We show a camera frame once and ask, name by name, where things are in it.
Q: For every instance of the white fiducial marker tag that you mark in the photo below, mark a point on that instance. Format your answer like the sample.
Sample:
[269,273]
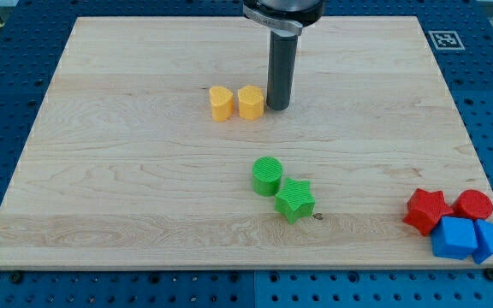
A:
[446,40]

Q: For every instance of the green cylinder block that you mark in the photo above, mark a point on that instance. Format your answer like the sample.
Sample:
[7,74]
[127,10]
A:
[266,176]

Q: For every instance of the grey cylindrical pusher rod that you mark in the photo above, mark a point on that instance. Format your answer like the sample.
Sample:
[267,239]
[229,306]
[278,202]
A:
[281,64]

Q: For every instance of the wooden board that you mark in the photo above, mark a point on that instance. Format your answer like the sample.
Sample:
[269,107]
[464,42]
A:
[125,169]

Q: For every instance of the green star block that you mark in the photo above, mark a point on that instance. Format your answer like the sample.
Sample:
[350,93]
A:
[295,200]

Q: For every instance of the red star block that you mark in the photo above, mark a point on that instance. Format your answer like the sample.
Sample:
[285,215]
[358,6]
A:
[425,210]

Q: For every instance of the red cylinder block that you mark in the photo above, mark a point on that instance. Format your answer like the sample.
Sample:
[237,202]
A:
[473,204]

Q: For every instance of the yellow hexagon block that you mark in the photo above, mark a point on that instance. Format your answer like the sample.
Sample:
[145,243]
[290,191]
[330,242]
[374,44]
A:
[251,102]

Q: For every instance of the blue triangle block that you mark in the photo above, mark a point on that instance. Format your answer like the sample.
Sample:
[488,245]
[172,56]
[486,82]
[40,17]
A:
[484,235]

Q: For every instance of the blue cube block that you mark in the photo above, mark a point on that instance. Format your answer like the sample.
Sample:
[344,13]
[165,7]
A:
[454,237]

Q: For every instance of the yellow heart block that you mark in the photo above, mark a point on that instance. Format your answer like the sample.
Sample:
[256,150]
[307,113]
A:
[222,103]

